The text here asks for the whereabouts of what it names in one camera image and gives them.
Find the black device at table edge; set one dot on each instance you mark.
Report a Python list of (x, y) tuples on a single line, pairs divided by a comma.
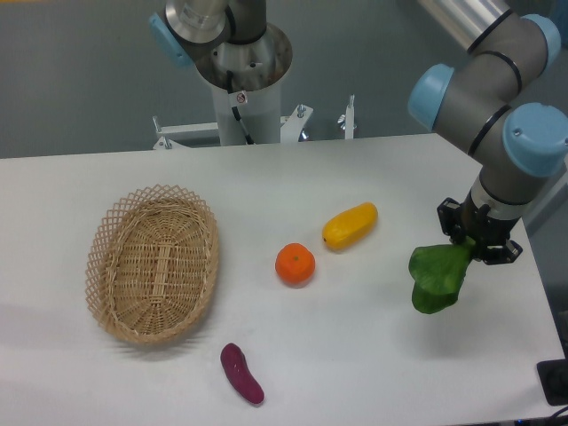
[(553, 380)]

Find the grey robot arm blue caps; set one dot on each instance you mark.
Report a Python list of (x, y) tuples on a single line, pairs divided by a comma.
[(243, 59)]

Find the yellow mango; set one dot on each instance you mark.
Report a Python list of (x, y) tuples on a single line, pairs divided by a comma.
[(350, 226)]

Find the orange tangerine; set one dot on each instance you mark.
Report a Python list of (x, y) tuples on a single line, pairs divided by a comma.
[(295, 264)]

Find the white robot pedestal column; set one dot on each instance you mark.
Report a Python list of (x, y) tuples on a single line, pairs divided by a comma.
[(256, 111)]

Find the white metal mounting frame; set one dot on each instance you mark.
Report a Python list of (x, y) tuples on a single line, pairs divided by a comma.
[(292, 128)]

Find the woven wicker basket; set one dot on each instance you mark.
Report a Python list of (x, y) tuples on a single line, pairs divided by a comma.
[(152, 268)]

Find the green leafy vegetable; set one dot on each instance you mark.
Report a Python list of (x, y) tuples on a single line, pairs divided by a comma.
[(438, 272)]

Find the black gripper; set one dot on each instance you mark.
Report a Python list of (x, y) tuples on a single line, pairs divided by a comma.
[(491, 235)]

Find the purple sweet potato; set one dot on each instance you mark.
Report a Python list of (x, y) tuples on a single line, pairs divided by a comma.
[(234, 364)]

